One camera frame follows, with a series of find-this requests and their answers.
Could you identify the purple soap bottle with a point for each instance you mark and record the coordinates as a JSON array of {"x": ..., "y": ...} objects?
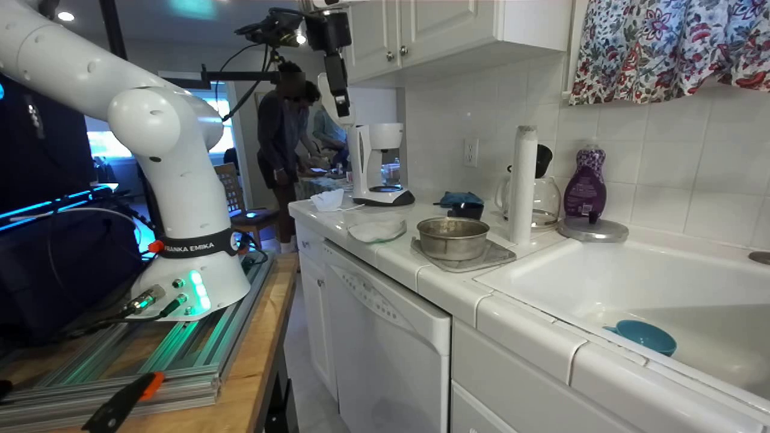
[{"x": 586, "y": 194}]

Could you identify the blue terry cloth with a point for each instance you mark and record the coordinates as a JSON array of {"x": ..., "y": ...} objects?
[{"x": 460, "y": 204}]

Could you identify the silver metal bowl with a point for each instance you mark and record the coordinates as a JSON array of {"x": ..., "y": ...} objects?
[{"x": 454, "y": 242}]

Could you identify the round silver cabinet knob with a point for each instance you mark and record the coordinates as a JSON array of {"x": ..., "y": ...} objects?
[
  {"x": 390, "y": 55},
  {"x": 403, "y": 50}
]

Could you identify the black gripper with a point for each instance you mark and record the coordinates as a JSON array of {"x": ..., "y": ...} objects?
[{"x": 337, "y": 73}]

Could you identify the orange black clamp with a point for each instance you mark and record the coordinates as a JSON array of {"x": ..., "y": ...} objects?
[{"x": 120, "y": 405}]

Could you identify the round ceiling light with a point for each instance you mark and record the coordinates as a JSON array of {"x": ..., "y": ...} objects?
[{"x": 66, "y": 16}]

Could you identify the white wall outlet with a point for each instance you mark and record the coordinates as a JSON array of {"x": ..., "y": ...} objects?
[{"x": 472, "y": 152}]

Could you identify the black camera on boom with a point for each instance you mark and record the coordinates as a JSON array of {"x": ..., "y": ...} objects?
[{"x": 278, "y": 28}]

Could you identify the person in dark clothes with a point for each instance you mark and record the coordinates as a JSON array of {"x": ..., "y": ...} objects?
[{"x": 278, "y": 135}]

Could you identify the white folded towel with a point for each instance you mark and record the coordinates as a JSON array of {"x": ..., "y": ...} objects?
[{"x": 377, "y": 228}]

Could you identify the white sink base cabinet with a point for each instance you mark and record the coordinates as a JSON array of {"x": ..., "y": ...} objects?
[{"x": 520, "y": 376}]

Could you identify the white dishwasher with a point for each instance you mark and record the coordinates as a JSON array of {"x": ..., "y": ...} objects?
[{"x": 386, "y": 344}]

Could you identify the black computer monitor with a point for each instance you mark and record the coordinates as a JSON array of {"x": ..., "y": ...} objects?
[{"x": 48, "y": 272}]

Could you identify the floral window curtain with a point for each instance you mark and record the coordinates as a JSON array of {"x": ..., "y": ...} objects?
[{"x": 657, "y": 50}]

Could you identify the white kitchen sink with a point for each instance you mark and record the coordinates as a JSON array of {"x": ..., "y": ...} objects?
[{"x": 641, "y": 280}]

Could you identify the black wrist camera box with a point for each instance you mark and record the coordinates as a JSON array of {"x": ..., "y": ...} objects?
[{"x": 329, "y": 32}]

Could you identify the blue sponge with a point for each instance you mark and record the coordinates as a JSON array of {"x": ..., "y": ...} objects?
[{"x": 645, "y": 338}]

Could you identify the white crumpled paper towel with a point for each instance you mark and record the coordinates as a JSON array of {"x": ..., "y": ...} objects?
[{"x": 329, "y": 204}]

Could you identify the white upper wall cabinet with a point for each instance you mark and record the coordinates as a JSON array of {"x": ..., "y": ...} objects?
[{"x": 448, "y": 28}]

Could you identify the round silver lid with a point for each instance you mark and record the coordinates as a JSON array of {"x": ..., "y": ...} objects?
[{"x": 593, "y": 233}]

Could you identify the white coffee maker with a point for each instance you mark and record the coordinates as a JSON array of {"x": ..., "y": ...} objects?
[{"x": 386, "y": 135}]

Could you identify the aluminium mounting frame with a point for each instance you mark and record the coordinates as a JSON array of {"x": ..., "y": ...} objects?
[{"x": 183, "y": 353}]

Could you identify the wooden work table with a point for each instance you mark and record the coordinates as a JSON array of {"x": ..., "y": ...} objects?
[{"x": 255, "y": 361}]

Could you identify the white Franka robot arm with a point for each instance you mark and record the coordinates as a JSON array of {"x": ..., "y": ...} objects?
[{"x": 160, "y": 159}]

